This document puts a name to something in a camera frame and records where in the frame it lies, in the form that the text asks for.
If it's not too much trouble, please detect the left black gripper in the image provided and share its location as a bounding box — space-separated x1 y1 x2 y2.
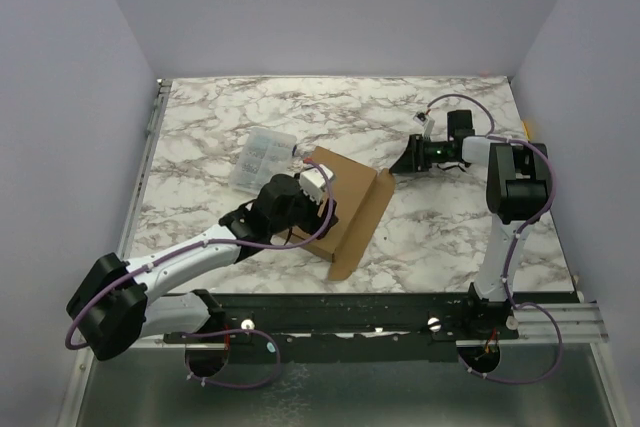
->
270 184 338 239

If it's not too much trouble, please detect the brown cardboard box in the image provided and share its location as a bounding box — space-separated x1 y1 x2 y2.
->
305 147 396 281

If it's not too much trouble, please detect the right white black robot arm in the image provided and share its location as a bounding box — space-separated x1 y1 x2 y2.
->
390 109 555 338

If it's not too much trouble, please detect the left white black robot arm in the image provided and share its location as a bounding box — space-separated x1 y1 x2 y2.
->
65 164 338 361

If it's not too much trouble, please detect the clear plastic screw organizer box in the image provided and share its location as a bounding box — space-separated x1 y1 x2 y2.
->
228 127 297 195

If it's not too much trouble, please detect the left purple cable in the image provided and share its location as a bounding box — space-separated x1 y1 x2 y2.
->
64 161 337 389

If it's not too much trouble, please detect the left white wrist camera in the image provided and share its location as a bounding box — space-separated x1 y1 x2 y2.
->
298 163 335 204

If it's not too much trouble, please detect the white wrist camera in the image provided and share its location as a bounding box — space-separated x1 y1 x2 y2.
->
298 163 335 204
413 109 435 140

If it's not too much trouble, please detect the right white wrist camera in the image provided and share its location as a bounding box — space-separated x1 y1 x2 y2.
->
413 109 435 140

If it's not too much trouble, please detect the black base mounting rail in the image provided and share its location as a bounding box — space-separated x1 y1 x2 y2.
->
164 293 518 363

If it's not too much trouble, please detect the aluminium extrusion frame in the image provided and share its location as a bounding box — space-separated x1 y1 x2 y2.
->
56 79 173 426

